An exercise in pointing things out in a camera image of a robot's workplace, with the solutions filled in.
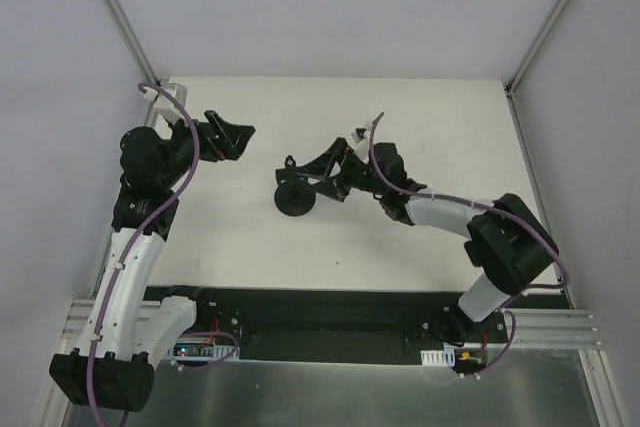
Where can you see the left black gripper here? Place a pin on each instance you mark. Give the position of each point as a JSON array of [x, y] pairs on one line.
[[211, 137]]

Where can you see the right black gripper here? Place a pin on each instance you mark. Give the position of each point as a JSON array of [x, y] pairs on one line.
[[341, 165]]

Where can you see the black phone stand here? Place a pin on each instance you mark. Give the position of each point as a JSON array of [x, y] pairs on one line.
[[294, 196]]

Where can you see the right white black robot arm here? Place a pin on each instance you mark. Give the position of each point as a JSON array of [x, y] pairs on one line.
[[502, 238]]

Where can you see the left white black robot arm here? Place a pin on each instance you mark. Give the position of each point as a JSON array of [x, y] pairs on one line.
[[113, 363]]

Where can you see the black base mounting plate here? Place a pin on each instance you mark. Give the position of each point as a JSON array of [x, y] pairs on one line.
[[354, 327]]

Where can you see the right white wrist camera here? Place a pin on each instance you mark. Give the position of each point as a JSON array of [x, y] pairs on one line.
[[362, 143]]

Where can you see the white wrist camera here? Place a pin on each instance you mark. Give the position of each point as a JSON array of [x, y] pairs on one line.
[[163, 106], [362, 143]]

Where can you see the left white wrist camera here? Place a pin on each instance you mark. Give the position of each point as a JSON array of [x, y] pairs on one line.
[[163, 106]]

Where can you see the left white cable duct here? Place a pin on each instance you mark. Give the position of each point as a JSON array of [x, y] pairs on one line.
[[198, 352]]

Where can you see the white cable duct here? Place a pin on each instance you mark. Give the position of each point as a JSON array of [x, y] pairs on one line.
[[198, 352], [450, 356]]

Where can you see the right white cable duct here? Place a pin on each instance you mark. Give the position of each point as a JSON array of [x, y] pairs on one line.
[[450, 356]]

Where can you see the left aluminium frame post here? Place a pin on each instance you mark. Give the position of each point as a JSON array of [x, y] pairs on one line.
[[128, 35]]

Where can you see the aluminium frame post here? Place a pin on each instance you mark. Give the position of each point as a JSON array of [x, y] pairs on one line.
[[128, 35], [541, 37]]

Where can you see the aluminium extrusion rail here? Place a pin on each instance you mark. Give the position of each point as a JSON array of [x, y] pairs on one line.
[[557, 329]]

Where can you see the right aluminium frame post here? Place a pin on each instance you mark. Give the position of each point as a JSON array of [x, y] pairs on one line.
[[541, 37]]

